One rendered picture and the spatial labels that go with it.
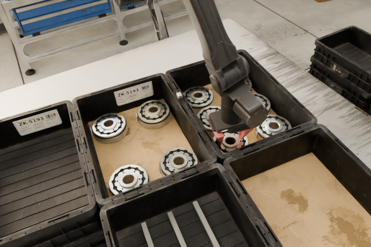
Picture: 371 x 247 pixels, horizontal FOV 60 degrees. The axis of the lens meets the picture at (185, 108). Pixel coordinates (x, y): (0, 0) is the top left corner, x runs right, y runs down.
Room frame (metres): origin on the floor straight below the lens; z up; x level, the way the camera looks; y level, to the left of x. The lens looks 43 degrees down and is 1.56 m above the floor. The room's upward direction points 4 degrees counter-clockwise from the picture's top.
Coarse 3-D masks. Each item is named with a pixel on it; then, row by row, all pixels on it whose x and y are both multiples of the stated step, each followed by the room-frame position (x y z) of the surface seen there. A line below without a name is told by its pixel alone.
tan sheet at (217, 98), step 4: (208, 84) 0.89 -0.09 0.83; (208, 88) 0.87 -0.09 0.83; (212, 88) 0.87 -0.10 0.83; (252, 88) 0.85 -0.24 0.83; (212, 92) 0.85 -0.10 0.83; (252, 92) 0.83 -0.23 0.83; (216, 96) 0.82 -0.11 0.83; (220, 96) 0.82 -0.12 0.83; (216, 100) 0.80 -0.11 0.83; (220, 100) 0.80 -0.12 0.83; (216, 104) 0.78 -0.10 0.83; (220, 104) 0.78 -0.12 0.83; (272, 112) 0.73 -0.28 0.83; (252, 132) 0.65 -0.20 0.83; (248, 136) 0.63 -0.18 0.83; (252, 136) 0.63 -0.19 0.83; (248, 140) 0.62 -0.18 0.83; (252, 140) 0.62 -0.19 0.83; (256, 140) 0.62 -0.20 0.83
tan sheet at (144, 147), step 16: (128, 112) 0.77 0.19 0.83; (128, 128) 0.70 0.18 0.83; (144, 128) 0.69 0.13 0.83; (160, 128) 0.69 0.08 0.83; (176, 128) 0.68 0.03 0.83; (96, 144) 0.64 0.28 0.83; (112, 144) 0.64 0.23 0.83; (128, 144) 0.63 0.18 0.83; (144, 144) 0.63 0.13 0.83; (160, 144) 0.62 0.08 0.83; (176, 144) 0.62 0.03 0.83; (112, 160) 0.58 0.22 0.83; (128, 160) 0.57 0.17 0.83; (144, 160) 0.57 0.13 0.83; (160, 160) 0.57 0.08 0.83; (160, 176) 0.51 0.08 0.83
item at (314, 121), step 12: (204, 60) 0.90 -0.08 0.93; (252, 60) 0.88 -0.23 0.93; (168, 72) 0.84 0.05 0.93; (264, 72) 0.81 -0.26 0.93; (276, 84) 0.75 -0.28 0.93; (288, 96) 0.69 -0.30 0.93; (192, 108) 0.67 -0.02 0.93; (300, 108) 0.64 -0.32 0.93; (312, 120) 0.59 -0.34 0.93; (204, 132) 0.57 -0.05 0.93; (288, 132) 0.55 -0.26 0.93; (252, 144) 0.52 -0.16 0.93; (228, 156) 0.49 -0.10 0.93
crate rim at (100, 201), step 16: (144, 80) 0.81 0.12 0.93; (80, 96) 0.75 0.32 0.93; (176, 96) 0.72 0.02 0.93; (80, 128) 0.62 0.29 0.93; (208, 144) 0.53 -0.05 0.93; (208, 160) 0.48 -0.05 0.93; (96, 176) 0.45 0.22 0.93; (176, 176) 0.44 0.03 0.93; (96, 192) 0.41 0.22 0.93; (128, 192) 0.41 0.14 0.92
